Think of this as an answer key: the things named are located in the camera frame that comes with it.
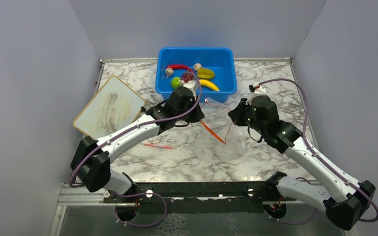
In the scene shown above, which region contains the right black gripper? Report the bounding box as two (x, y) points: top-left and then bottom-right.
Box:
(229, 97), (267, 135)

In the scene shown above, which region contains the clear zip bag orange zipper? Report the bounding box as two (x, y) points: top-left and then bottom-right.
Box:
(200, 98), (259, 161)

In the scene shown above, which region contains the purple grape bunch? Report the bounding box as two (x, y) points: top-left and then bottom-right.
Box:
(181, 70), (195, 84)

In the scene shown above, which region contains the yellow green starfruit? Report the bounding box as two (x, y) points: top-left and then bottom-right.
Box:
(196, 68), (215, 80)

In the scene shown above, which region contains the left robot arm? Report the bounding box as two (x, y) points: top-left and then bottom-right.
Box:
(69, 84), (204, 202)

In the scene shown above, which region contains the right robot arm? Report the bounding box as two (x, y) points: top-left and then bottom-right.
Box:
(228, 95), (376, 231)

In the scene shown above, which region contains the green lime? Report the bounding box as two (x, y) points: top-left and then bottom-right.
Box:
(171, 77), (183, 90)

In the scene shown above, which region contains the yellow banana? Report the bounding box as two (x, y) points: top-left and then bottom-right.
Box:
(199, 79), (220, 91)

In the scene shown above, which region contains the left garlic bulb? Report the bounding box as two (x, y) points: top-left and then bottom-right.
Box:
(165, 68), (174, 78)

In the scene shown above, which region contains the garlic bulb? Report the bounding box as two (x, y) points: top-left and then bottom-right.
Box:
(165, 68), (174, 78)
(192, 63), (202, 72)

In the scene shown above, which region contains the red chili pepper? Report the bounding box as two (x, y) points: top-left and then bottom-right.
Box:
(166, 64), (194, 73)

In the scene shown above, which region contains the right garlic bulb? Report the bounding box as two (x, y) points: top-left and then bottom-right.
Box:
(192, 63), (202, 72)

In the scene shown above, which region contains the red pen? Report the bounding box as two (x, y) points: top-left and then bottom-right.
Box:
(144, 143), (174, 149)

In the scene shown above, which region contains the blue plastic bin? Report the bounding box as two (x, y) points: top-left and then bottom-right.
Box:
(155, 47), (237, 103)

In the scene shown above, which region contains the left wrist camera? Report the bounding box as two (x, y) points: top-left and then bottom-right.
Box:
(180, 80), (199, 97)

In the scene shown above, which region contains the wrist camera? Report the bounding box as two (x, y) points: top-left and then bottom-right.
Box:
(180, 80), (199, 97)
(249, 82), (267, 98)

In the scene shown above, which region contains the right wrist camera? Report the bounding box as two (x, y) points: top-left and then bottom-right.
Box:
(249, 82), (267, 98)

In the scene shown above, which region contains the white board with wooden frame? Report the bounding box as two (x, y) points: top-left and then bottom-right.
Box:
(73, 75), (146, 139)

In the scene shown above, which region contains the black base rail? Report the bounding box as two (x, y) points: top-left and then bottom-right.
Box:
(103, 181), (291, 214)

